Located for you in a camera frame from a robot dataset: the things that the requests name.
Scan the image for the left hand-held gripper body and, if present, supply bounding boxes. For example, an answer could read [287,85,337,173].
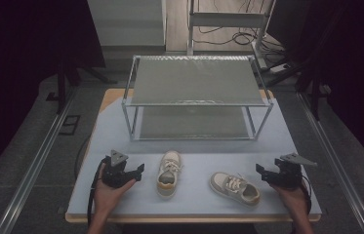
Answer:
[101,149,139,189]

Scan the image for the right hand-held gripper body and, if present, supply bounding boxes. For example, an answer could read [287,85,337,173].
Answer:
[264,152,318,191]

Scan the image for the beige white sneaker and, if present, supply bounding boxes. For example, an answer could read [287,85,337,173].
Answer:
[155,149,183,199]
[209,171,262,208]

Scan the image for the two-tier metal shoe rack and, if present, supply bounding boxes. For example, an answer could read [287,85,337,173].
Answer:
[120,54,274,142]

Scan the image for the person's left hand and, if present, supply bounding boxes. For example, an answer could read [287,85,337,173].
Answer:
[93,162,138,222]

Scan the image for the person's right hand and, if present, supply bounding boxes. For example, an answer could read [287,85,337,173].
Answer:
[269,181,311,218]

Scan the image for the light blue table mat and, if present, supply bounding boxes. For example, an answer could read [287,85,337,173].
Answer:
[66,97,322,217]

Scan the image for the wooden table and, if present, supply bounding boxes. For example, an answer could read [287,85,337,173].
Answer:
[64,88,323,225]

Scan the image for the black stand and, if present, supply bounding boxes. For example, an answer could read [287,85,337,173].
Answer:
[265,48,332,122]
[45,59,119,115]

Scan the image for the white power strip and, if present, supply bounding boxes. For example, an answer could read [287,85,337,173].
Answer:
[267,62,292,74]

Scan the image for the dark curtain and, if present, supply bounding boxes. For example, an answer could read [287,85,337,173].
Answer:
[266,0,364,181]
[0,0,107,191]

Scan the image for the white metal stand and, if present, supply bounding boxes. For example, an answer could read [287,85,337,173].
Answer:
[185,0,277,71]

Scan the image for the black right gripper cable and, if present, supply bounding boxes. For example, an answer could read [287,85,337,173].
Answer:
[300,175,313,216]

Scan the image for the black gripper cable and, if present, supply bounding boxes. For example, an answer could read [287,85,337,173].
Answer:
[86,157,109,227]
[300,175,313,216]

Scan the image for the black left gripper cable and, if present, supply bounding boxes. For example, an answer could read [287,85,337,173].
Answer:
[86,157,109,227]

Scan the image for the black floor cable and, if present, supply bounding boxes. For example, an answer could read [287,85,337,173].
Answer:
[73,134,94,179]

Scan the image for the metal floor rail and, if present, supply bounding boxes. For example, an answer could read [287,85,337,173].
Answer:
[0,87,77,234]
[296,92,364,234]

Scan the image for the black floor frame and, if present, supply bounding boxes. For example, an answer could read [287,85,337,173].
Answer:
[58,113,82,137]

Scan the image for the black floor cables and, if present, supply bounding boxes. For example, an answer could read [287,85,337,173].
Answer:
[191,0,289,57]

